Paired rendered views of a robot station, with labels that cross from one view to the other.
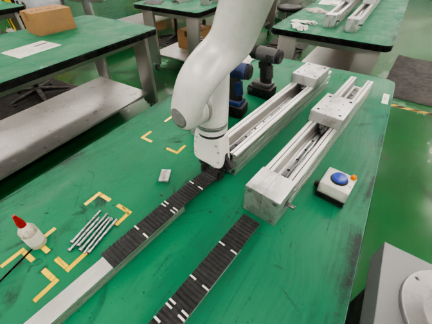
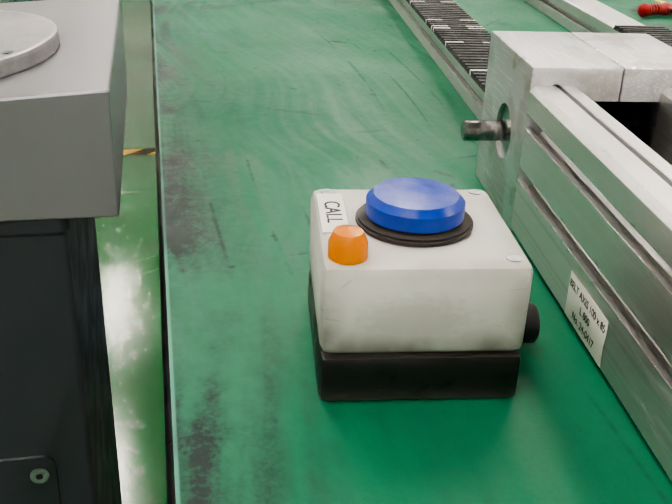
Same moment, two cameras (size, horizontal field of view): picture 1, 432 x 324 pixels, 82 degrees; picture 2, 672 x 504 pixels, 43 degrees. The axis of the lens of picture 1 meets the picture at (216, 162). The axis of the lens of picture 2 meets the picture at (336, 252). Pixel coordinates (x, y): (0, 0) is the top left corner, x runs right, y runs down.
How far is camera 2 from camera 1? 0.98 m
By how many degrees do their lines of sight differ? 100
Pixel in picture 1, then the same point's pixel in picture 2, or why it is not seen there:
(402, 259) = (41, 83)
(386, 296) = (94, 37)
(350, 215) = (254, 297)
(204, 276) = (476, 47)
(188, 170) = not seen: outside the picture
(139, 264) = not seen: hidden behind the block
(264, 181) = (622, 47)
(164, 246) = not seen: hidden behind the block
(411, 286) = (28, 41)
